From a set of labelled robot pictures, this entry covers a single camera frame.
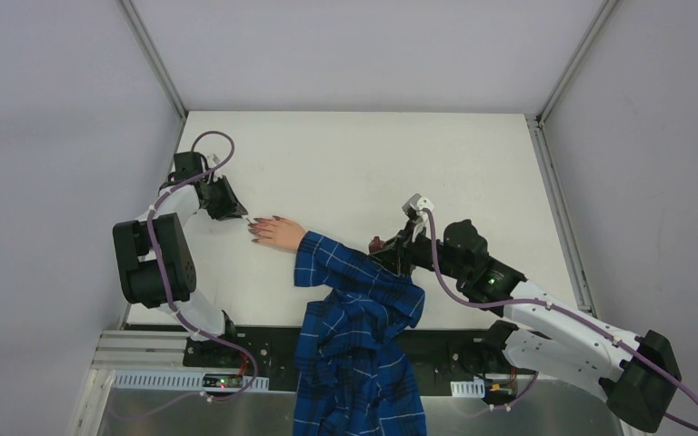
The blue plaid shirt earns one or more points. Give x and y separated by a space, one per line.
353 376

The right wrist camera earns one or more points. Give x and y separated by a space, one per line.
417 209

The red nail polish bottle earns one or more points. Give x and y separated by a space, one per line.
376 245

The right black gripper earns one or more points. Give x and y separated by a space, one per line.
400 252

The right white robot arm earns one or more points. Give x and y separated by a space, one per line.
538 332

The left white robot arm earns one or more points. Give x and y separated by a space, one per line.
155 266

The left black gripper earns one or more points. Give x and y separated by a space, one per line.
222 198

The mannequin hand with painted nails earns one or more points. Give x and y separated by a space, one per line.
277 232

